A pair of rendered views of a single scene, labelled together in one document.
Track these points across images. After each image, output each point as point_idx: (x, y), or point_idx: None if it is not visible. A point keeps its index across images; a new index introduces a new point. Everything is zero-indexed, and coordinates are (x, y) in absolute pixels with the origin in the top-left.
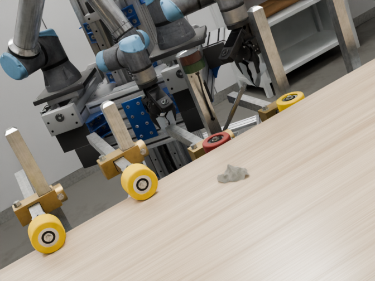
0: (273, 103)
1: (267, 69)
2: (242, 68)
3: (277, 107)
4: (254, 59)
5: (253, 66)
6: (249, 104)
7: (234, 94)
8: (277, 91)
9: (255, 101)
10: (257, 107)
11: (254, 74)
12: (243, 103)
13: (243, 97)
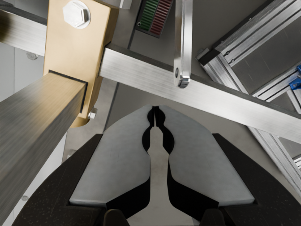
0: (79, 58)
1: (16, 153)
2: (212, 161)
3: (46, 34)
4: (27, 224)
5: (96, 166)
6: (212, 84)
7: (299, 132)
8: (54, 89)
9: (187, 89)
10: (169, 68)
11: (126, 130)
12: (247, 97)
13: (255, 116)
